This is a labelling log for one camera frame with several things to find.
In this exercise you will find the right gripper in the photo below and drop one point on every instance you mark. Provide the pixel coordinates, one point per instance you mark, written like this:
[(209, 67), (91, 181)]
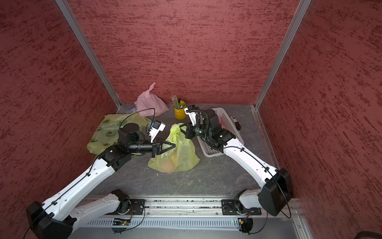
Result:
[(189, 131)]

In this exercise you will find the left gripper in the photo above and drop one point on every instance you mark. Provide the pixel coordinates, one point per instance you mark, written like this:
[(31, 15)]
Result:
[(157, 148)]

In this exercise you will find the pink plastic bag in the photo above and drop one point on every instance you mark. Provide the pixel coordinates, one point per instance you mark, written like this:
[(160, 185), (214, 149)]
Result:
[(147, 100)]

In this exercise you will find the green avocado print bag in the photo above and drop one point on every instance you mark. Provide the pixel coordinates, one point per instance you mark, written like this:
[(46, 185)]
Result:
[(106, 134)]

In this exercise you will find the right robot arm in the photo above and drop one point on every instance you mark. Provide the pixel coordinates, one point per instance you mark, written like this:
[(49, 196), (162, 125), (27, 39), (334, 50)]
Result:
[(275, 186)]

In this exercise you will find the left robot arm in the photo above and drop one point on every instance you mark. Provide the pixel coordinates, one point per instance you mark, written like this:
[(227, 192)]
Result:
[(58, 216)]

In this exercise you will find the peach in basket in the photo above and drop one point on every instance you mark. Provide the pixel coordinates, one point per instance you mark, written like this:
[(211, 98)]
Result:
[(170, 165)]

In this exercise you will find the yellow pencil cup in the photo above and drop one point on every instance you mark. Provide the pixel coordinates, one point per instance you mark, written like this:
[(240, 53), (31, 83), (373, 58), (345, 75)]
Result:
[(180, 113)]

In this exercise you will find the pencils in cup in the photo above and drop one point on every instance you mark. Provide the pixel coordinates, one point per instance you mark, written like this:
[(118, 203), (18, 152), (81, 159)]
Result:
[(177, 103)]

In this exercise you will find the white plastic basket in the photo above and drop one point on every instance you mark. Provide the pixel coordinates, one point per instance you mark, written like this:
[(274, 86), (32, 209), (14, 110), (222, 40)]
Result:
[(226, 123)]

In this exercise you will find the small black object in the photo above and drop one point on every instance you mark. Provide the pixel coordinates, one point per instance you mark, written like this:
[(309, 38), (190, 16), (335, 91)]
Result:
[(235, 121)]

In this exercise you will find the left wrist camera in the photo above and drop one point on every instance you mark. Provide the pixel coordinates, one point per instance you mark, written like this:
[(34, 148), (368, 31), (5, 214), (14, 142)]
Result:
[(156, 127)]

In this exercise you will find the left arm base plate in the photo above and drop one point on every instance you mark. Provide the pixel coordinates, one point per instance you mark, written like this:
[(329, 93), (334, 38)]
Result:
[(130, 207)]

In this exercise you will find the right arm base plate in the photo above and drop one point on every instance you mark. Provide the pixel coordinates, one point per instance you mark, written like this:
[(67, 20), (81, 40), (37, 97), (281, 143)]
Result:
[(234, 207)]

